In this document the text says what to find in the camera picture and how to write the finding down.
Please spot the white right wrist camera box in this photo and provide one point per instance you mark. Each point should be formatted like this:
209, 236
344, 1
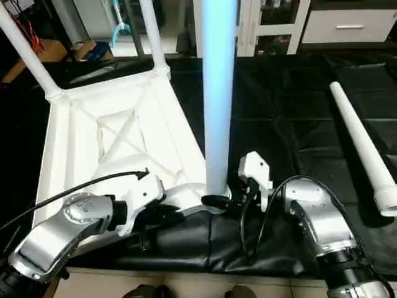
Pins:
254, 174

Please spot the black robot foot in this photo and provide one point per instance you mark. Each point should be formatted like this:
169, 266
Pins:
146, 292
240, 292

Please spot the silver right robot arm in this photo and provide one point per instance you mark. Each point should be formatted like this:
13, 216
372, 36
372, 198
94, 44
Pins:
319, 230

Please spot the white plastic table top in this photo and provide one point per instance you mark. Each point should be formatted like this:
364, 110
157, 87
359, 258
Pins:
111, 130

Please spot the black left robot foot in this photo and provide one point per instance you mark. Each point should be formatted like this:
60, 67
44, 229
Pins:
146, 292

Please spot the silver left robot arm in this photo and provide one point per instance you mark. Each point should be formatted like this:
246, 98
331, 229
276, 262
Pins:
56, 239

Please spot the black work mat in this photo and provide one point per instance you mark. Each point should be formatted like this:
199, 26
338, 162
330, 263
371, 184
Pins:
310, 105

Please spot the light blue hanger hook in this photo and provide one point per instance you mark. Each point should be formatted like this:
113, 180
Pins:
119, 25

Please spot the white plastic table leg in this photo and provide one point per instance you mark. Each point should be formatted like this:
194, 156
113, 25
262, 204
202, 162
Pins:
218, 87
152, 34
366, 149
25, 53

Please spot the black right robot foot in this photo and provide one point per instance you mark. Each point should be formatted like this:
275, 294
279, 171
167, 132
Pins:
240, 292

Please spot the small blue box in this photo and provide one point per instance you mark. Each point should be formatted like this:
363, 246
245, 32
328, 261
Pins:
93, 51

